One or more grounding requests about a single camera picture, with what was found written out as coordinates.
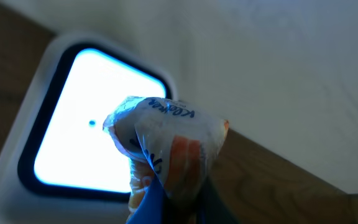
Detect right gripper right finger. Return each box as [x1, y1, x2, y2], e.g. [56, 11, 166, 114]
[197, 177, 238, 224]

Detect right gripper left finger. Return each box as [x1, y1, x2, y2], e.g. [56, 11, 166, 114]
[126, 177, 166, 224]

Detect orange Kleenex tissue pack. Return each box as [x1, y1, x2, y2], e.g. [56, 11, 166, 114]
[103, 96, 229, 217]

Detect white barcode scanner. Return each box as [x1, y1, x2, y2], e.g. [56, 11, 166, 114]
[0, 32, 178, 223]

